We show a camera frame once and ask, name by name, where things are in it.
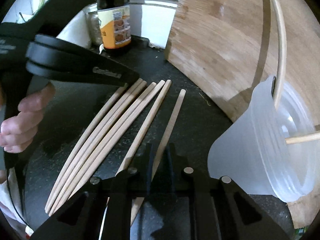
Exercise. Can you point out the small spice glass jar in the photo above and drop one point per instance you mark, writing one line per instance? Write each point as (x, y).
(92, 20)

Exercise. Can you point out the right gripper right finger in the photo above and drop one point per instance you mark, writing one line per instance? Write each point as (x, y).
(217, 210)

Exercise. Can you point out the translucent plastic cup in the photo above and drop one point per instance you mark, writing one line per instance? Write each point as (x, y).
(253, 151)

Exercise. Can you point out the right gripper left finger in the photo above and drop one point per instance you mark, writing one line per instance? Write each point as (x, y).
(101, 210)

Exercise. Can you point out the oyster sauce bottle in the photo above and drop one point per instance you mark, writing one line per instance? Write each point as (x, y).
(114, 23)

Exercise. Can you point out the wooden cutting board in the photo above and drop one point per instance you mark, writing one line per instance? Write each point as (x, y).
(228, 47)

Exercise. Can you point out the person's left hand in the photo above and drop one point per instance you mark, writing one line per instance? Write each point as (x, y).
(18, 132)

